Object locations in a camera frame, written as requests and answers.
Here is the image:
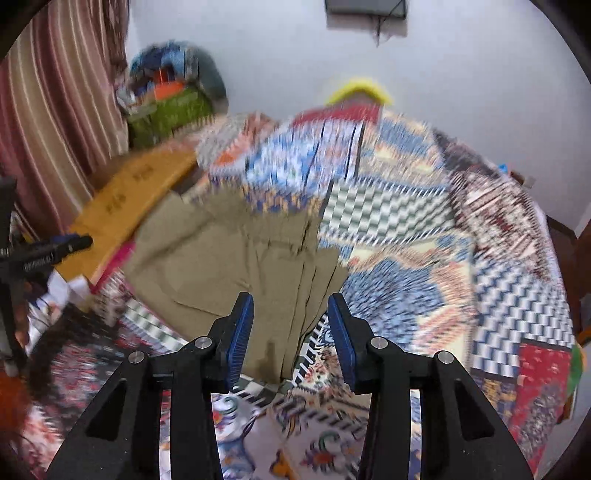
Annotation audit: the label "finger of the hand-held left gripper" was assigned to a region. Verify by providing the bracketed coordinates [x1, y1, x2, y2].
[0, 234, 94, 278]

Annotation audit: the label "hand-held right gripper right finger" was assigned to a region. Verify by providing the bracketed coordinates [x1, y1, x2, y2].
[327, 292, 534, 480]

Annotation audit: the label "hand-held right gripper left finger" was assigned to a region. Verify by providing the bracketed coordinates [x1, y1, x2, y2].
[46, 292, 256, 480]

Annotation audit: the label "khaki pants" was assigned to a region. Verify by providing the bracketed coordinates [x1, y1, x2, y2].
[122, 188, 350, 385]

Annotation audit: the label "white paper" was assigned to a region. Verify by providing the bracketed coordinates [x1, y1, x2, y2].
[45, 271, 89, 306]

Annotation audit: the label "folded pink cloth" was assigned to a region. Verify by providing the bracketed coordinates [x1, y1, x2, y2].
[90, 240, 138, 294]

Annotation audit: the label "wooden board with flower cutouts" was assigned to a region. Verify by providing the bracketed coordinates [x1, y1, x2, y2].
[68, 147, 211, 283]

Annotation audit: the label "patchwork printed blanket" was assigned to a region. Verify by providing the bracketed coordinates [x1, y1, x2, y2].
[21, 104, 583, 480]

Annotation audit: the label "striped brown curtain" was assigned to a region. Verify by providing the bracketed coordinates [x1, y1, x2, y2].
[0, 0, 131, 234]

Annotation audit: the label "pile of blue-grey clothes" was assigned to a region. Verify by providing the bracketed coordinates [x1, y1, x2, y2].
[115, 41, 230, 116]

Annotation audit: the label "yellow curved headboard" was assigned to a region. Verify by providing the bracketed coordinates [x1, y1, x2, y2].
[322, 78, 394, 108]

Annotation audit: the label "wall-mounted black screen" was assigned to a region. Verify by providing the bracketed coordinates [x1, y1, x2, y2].
[325, 0, 408, 20]

